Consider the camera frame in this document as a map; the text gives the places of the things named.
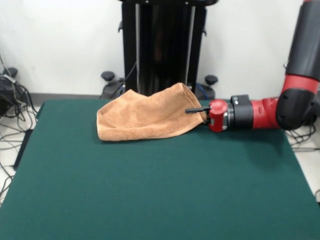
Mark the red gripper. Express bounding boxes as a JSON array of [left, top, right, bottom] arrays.
[[185, 98, 230, 133]]

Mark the tan terry towel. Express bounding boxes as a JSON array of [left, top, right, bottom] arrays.
[[96, 82, 209, 143]]

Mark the dark green table cloth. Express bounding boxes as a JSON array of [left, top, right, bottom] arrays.
[[0, 99, 320, 240]]

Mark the dark grey stand base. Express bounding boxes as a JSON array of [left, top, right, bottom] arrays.
[[301, 92, 320, 127], [0, 67, 28, 118]]

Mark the short blue cable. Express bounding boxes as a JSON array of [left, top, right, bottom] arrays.
[[195, 83, 208, 100]]

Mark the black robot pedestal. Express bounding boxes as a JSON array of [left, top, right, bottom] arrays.
[[99, 0, 218, 101]]

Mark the black pedestal cable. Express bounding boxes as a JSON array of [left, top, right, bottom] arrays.
[[113, 62, 138, 100]]

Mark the black cable bundle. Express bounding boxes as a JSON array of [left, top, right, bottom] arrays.
[[284, 124, 320, 152], [0, 82, 38, 201]]

